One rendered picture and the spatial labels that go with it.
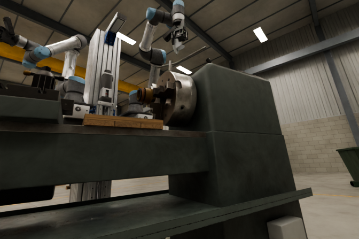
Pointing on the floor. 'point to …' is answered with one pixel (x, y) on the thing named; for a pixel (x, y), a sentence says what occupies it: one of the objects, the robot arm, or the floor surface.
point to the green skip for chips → (351, 163)
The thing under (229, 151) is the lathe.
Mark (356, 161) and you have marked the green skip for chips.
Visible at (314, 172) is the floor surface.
